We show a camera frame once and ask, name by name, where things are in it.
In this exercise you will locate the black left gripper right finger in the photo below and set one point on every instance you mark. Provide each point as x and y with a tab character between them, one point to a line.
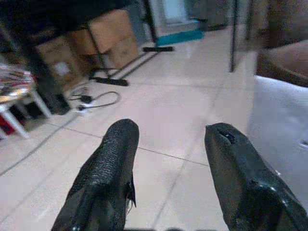
240	173

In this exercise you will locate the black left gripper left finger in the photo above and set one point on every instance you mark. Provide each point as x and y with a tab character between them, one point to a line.
108	173

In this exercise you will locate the white pillow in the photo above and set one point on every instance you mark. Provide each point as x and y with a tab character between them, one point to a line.
279	134

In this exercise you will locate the teal floor mat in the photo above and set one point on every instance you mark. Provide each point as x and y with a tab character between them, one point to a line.
179	37

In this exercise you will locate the white power strip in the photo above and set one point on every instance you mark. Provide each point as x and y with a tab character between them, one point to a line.
81	111

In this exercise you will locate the black power adapter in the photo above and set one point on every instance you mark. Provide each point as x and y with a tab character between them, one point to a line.
86	98

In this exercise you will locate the large brown cardboard box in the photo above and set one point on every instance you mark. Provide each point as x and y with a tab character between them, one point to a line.
113	38

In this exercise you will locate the thin black metal pole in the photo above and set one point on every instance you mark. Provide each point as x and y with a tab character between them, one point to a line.
233	36

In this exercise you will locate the black metal desk frame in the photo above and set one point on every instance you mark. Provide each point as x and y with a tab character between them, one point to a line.
101	43

